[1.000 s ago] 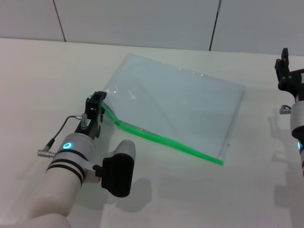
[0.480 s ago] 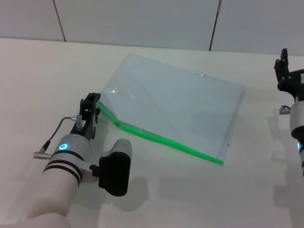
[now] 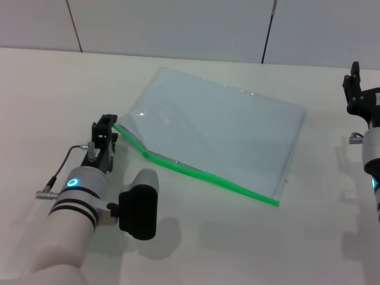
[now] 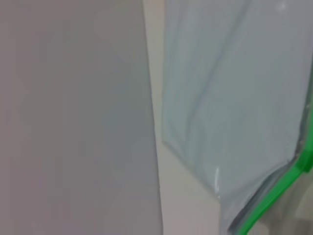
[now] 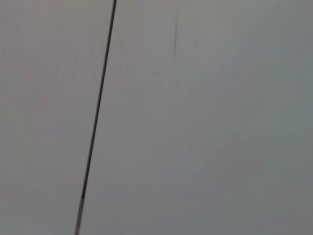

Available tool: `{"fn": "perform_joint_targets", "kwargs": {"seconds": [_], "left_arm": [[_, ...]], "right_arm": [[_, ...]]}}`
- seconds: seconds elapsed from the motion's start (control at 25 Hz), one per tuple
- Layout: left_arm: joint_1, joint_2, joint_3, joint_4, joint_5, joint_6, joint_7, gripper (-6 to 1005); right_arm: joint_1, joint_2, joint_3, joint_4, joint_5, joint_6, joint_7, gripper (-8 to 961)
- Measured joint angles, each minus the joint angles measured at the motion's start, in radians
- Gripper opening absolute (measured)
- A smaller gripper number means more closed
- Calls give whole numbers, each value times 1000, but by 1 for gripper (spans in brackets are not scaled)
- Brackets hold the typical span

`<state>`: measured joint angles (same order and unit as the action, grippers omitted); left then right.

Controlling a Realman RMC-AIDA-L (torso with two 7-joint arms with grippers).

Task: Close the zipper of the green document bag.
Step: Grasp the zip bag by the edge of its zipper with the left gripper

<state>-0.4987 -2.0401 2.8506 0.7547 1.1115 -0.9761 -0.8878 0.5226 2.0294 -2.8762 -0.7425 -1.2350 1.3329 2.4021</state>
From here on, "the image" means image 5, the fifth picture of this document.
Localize dark seam strip, pale end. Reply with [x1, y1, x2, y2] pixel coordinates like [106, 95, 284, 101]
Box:
[74, 0, 118, 235]

